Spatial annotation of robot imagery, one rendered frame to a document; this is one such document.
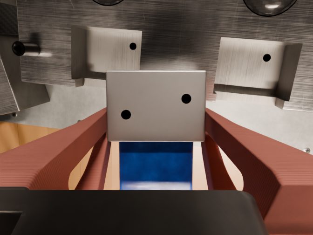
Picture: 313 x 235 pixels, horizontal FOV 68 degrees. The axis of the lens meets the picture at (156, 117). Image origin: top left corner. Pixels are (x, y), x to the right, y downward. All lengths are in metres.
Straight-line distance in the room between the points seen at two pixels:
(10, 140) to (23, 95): 0.10
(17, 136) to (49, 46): 0.18
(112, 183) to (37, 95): 0.14
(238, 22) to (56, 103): 0.22
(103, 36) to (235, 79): 0.12
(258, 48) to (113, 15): 0.11
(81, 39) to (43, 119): 0.15
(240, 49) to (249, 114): 0.10
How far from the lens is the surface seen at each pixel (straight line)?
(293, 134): 0.30
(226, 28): 0.17
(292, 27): 0.18
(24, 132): 0.35
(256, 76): 0.21
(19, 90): 0.28
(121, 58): 0.21
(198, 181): 0.30
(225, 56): 0.20
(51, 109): 0.31
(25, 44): 0.19
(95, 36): 0.21
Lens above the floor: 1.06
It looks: 74 degrees down
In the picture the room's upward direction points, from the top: 152 degrees counter-clockwise
